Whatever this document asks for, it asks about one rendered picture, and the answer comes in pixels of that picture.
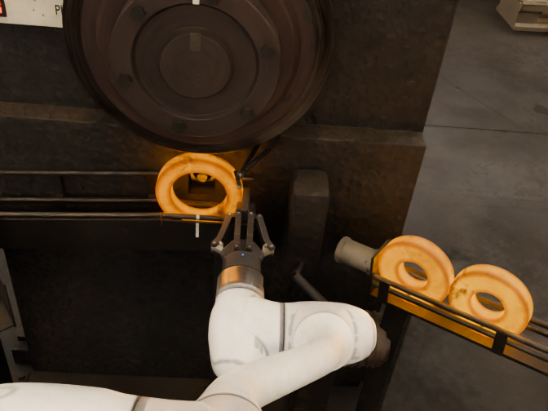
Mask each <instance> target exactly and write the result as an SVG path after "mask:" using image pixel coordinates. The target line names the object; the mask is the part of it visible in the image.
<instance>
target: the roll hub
mask: <svg viewBox="0 0 548 411"><path fill-rule="evenodd" d="M133 6H139V7H142V8H143V9H144V11H145V13H146V15H145V17H144V18H143V20H142V21H133V20H132V18H131V17H130V15H129V13H130V10H131V8H132V7H133ZM264 45H273V47H274V49H275V51H276V54H275V55H274V56H273V58H272V59H271V60H269V59H264V58H263V57H262V55H261V53H260V50H261V49H262V48H263V46H264ZM109 61H110V66H111V70H112V74H113V78H114V80H115V82H116V84H117V87H118V89H119V91H120V92H121V93H122V95H123V97H124V98H125V99H126V101H127V102H128V103H129V105H130V106H131V107H132V108H133V109H134V110H135V111H136V112H137V113H139V114H140V115H141V116H142V117H144V118H145V119H147V120H148V121H150V122H151V123H153V124H154V125H156V126H159V127H161V128H162V129H165V130H168V131H171V132H174V130H173V129H172V125H173V124H174V123H175V121H182V122H184V124H185V125H186V127H187V128H186V130H185V131H184V133H182V134H180V135H188V136H198V137H206V136H215V135H222V134H226V133H228V132H231V131H234V130H237V129H239V128H241V127H243V126H245V125H246V124H248V123H249V122H251V121H253V120H254V119H255V118H256V117H257V116H258V115H259V114H260V113H261V112H262V111H263V110H264V109H265V108H266V107H267V105H268V104H269V102H270V101H271V99H272V97H273V96H274V94H275V91H276V88H277V85H278V82H279V78H280V74H281V45H280V39H279V36H278V32H277V30H276V26H275V24H274V21H273V19H272V17H271V16H270V14H269V12H268V11H267V9H266V7H265V6H264V5H263V4H262V3H261V2H260V1H259V0H221V1H220V2H219V4H218V5H209V3H208V2H207V0H199V5H198V4H192V0H128V1H127V2H126V4H125V5H124V7H123V8H122V11H121V13H120V15H119V16H118V18H117V22H116V24H115V25H114V28H113V31H112V35H111V38H110V44H109ZM120 74H129V76H130V78H131V79H132V83H131V84H130V87H129V88H123V87H120V86H119V84H118V83H117V79H118V78H119V76H120ZM243 108H251V109H252V111H253V112H254V117H253V118H252V119H251V120H250V121H243V120H242V118H241V116H240V112H241V110H242V109H243ZM174 133H175V132H174Z"/></svg>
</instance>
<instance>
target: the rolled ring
mask: <svg viewBox="0 0 548 411"><path fill-rule="evenodd" d="M234 170H235V169H234V168H233V166H231V165H230V164H229V163H228V162H227V161H225V160H224V159H222V158H220V157H217V156H215V155H212V154H202V153H191V152H188V153H185V154H181V155H178V156H177V157H174V158H172V159H171V160H169V161H168V162H167V163H166V164H165V165H164V166H163V167H162V169H161V171H160V173H159V175H158V178H157V184H156V198H157V202H158V204H159V206H160V207H161V208H162V210H163V211H164V212H165V213H176V214H201V215H214V216H226V215H227V213H228V212H231V213H235V212H236V203H237V202H238V201H242V194H243V185H242V182H241V185H242V188H241V189H238V188H237V186H236V181H235V179H234V175H233V171H234ZM190 173H202V174H206V175H210V176H212V177H214V178H216V179H217V180H218V181H219V182H220V183H221V184H222V185H223V186H224V187H225V190H226V193H227V196H226V197H225V199H224V200H223V201H222V202H221V203H220V204H219V205H217V206H214V207H211V208H207V209H198V208H194V207H191V206H189V205H186V204H184V203H183V202H182V201H181V200H180V199H179V198H178V197H177V196H176V195H175V193H174V190H173V183H174V182H175V180H176V179H178V178H179V177H181V176H183V175H186V174H190ZM240 181H241V179H240Z"/></svg>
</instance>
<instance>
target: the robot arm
mask: <svg viewBox="0 0 548 411"><path fill-rule="evenodd" d="M241 220H248V223H247V237H246V239H245V240H242V239H240V235H241ZM232 222H235V231H234V240H233V241H231V242H230V243H229V244H227V245H226V246H225V247H224V248H223V243H224V241H225V238H226V236H227V234H228V231H229V229H230V227H231V225H232ZM254 223H256V226H257V229H258V232H259V237H260V240H261V242H262V246H263V248H262V249H260V248H259V247H258V246H257V245H256V244H255V242H253V230H254ZM274 249H275V246H274V245H273V244H272V242H271V241H270V239H269V236H268V234H267V229H266V226H265V223H264V220H263V216H262V215H261V214H255V213H254V203H253V202H250V189H249V188H243V194H242V201H238V202H237V203H236V212H235V213H231V212H228V213H227V215H226V217H225V220H224V221H223V224H222V227H221V228H220V230H219V234H218V235H217V237H216V238H215V239H214V240H213V241H212V242H211V252H212V253H216V252H217V253H219V254H221V259H222V260H223V267H222V272H221V273H220V274H219V277H218V281H217V290H216V295H215V304H214V307H213V309H212V311H211V314H210V323H209V333H208V341H209V347H210V362H211V366H212V369H213V371H214V373H215V375H216V376H217V377H218V378H216V379H215V380H214V381H213V382H212V383H211V384H210V385H209V386H208V387H207V388H206V390H205V391H204V392H203V394H202V395H201V396H200V397H199V398H198V399H197V400H196V401H186V400H167V399H160V398H152V397H145V396H134V395H129V394H124V393H121V392H118V391H113V390H109V389H106V388H100V387H87V386H78V385H69V384H57V383H40V382H16V383H4V384H0V411H262V410H261V408H262V407H263V406H265V405H266V404H269V403H271V402H273V401H274V400H277V399H279V398H281V397H282V396H286V395H288V394H289V393H291V392H293V391H296V390H298V389H299V388H301V387H304V386H306V385H307V384H309V383H311V382H314V381H315V380H317V379H319V378H322V377H324V376H325V375H326V374H328V373H330V372H332V371H334V370H336V369H339V368H341V367H342V366H344V365H348V364H353V363H356V362H358V361H361V360H363V359H365V358H366V357H368V356H369V355H370V354H371V352H372V351H373V350H374V348H375V345H376V342H377V330H376V325H375V323H374V321H373V319H372V318H371V317H370V315H369V313H368V312H366V311H364V310H362V309H360V308H358V307H355V306H352V305H349V304H345V303H332V302H315V301H306V302H295V303H278V302H273V301H269V300H266V299H264V288H263V276H262V274H261V262H262V261H263V257H265V256H267V255H268V256H271V257H272V256H273V255H274Z"/></svg>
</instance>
